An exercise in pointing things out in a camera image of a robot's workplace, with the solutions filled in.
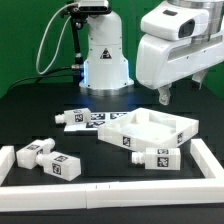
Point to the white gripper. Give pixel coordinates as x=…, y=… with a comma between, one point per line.
x=161, y=62

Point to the white square table top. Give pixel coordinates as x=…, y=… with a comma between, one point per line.
x=145, y=128

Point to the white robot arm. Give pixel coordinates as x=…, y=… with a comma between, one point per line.
x=106, y=71

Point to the white marker tag sheet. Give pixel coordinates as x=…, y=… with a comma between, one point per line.
x=97, y=119

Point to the white U-shaped fence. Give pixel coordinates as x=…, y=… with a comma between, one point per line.
x=209, y=189

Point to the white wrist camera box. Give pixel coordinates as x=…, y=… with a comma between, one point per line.
x=175, y=23

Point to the black camera stand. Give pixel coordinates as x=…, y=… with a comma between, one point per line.
x=79, y=11

